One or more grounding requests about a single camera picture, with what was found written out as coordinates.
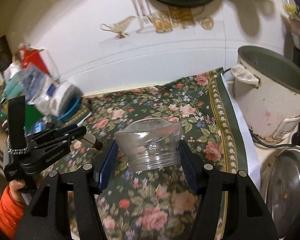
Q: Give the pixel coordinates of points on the dirty cloth on cooker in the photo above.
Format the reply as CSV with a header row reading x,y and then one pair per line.
x,y
243,75

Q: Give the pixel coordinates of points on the white perforated colander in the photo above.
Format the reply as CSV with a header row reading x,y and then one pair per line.
x,y
60,102

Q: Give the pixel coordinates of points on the gold genie lamp ornament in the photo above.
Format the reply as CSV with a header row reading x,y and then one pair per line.
x,y
118,28

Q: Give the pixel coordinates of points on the blue plastic basin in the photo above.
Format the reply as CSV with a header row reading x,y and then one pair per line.
x,y
73,107

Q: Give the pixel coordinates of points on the clear plastic bag bundle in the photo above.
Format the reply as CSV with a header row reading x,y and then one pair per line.
x,y
37,86

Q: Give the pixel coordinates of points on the small dark labelled bottle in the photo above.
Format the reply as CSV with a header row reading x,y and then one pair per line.
x,y
91,141

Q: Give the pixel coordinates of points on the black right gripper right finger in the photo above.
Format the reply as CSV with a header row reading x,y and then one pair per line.
x,y
247,216

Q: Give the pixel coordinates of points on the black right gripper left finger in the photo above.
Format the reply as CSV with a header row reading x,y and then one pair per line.
x,y
47,217

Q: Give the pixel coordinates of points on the person's left hand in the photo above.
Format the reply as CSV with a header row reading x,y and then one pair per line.
x,y
18,184

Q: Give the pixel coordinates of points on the white rice cooker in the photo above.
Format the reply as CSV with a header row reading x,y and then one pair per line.
x,y
271,111

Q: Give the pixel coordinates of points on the red bag with handle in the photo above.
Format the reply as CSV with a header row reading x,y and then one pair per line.
x,y
39,57

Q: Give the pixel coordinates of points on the rice cooker metal lid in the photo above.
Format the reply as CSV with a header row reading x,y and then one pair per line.
x,y
280,188

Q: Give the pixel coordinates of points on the floral green tablecloth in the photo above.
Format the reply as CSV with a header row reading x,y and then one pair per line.
x,y
148,196

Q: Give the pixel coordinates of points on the hanging metal whisk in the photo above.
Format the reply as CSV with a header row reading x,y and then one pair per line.
x,y
143,14

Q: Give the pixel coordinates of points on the green box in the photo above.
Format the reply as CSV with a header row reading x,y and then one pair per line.
x,y
32,115

